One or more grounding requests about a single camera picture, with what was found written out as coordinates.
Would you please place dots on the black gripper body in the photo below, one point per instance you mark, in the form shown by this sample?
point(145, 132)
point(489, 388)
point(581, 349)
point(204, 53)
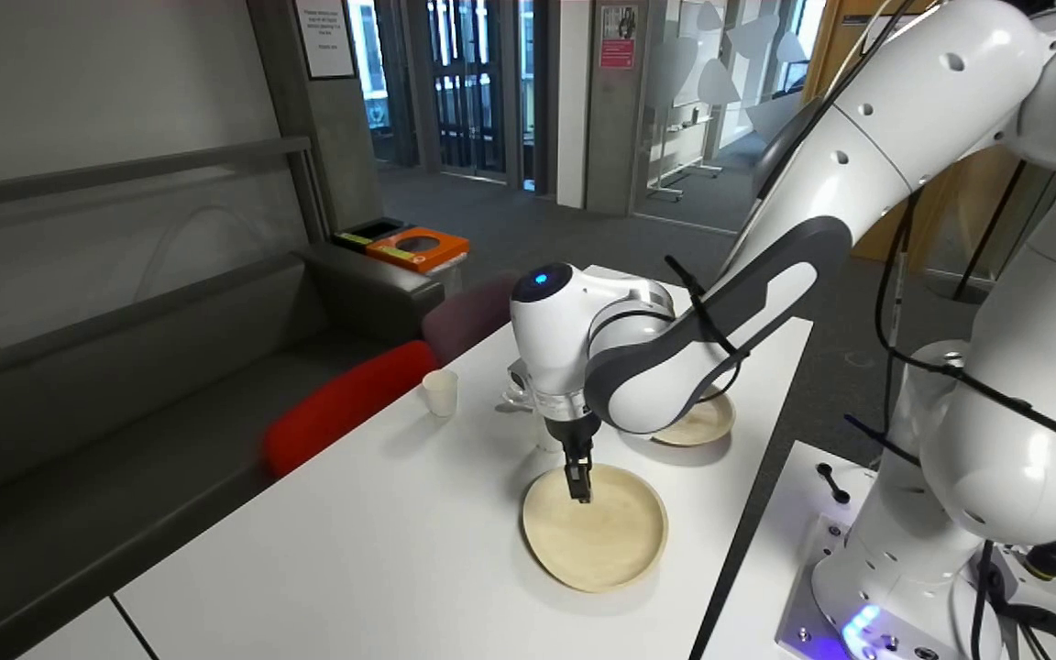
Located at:
point(576, 438)

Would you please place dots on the white paper cup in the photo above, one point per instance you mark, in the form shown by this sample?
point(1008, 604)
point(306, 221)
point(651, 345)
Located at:
point(438, 393)

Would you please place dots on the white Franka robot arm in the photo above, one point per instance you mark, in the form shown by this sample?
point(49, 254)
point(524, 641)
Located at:
point(944, 97)

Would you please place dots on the small pale palm-leaf plate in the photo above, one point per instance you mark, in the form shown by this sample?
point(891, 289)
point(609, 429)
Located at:
point(607, 537)

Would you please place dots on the medium pale palm-leaf plate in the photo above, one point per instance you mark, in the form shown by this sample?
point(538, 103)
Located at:
point(697, 426)

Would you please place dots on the maroon upholstered chair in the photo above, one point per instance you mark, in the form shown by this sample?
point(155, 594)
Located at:
point(475, 318)

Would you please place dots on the red upholstered chair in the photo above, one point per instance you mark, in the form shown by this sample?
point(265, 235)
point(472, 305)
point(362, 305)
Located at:
point(346, 404)

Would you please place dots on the orange recycling bin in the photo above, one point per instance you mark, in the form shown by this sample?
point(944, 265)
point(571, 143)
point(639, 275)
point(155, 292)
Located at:
point(424, 248)

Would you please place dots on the pink door sign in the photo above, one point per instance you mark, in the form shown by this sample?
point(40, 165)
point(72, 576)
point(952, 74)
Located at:
point(616, 53)

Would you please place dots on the grey bench seat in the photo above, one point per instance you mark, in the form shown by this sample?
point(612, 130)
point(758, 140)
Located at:
point(127, 416)

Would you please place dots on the grey metal handrail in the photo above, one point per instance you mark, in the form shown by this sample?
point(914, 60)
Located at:
point(127, 169)

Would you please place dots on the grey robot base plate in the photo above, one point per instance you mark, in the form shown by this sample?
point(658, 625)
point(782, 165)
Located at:
point(804, 575)

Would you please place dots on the white wall notice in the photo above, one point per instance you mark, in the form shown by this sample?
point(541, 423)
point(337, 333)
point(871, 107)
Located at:
point(324, 37)

